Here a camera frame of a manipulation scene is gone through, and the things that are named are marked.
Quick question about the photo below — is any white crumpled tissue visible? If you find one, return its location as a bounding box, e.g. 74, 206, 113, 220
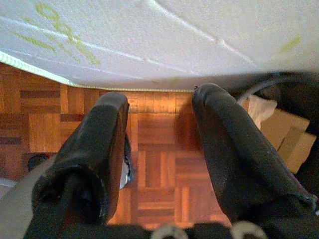
246, 94, 278, 130

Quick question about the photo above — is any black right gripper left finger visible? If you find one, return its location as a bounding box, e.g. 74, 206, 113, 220
31, 91, 134, 226

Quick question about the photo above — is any black robot right foot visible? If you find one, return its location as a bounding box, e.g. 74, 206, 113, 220
26, 153, 48, 173

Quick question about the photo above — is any white cloth with green print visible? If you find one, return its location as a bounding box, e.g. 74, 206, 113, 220
0, 0, 319, 93

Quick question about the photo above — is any brown cardboard piece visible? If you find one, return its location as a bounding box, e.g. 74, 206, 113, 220
259, 108, 311, 151
277, 127, 317, 175

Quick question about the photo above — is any grey robot right leg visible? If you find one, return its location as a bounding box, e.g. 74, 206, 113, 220
0, 156, 57, 239

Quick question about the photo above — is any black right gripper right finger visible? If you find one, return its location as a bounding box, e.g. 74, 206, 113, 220
191, 83, 319, 225

